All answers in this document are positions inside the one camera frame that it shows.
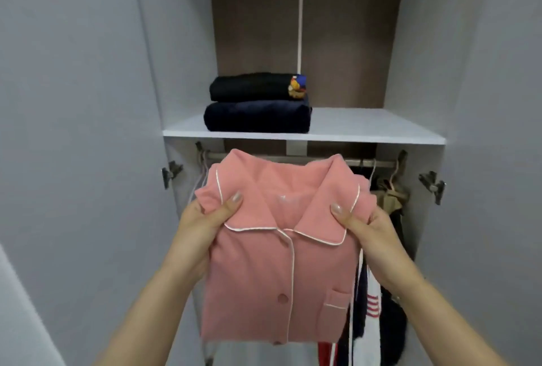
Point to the person's left hand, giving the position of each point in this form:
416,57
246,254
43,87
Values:
191,238

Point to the person's right hand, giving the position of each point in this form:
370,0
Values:
377,247

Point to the person's right thumb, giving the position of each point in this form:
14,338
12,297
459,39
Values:
345,215

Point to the person's left thumb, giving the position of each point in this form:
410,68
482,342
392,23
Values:
228,208

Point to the pink pajama shirt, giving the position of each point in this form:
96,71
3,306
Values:
283,247

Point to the person's right forearm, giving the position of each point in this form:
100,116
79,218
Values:
449,323

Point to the person's left forearm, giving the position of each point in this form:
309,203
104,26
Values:
148,315

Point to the beige clothes hanger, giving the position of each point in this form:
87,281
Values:
393,192

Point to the metal door hinge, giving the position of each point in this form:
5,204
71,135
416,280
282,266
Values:
170,173
432,186

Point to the white wardrobe shelf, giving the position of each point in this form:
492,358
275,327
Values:
338,126

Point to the folded navy blue garment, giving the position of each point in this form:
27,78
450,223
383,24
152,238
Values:
257,117

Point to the dark navy hanging garment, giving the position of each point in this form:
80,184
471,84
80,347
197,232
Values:
393,306

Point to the white striped hanging garment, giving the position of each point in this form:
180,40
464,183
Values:
369,319

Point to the folded black garment with patch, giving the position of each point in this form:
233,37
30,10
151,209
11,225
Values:
256,86

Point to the grey wardrobe door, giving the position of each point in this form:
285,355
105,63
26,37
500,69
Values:
72,145
487,145

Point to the wooden clothes rail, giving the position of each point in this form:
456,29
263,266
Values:
372,162

